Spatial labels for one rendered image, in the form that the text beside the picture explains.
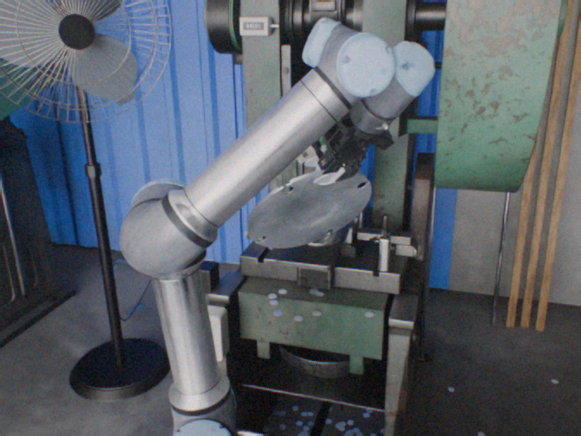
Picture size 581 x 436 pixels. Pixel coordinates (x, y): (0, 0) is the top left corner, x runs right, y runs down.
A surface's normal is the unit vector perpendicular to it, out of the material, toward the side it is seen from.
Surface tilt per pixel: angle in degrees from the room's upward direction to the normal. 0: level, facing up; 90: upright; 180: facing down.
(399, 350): 90
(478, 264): 90
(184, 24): 90
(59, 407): 0
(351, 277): 90
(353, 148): 45
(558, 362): 0
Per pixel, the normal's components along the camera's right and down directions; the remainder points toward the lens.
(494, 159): -0.21, 0.87
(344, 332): -0.29, 0.35
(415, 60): 0.40, -0.46
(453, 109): -0.26, 0.68
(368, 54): 0.10, 0.36
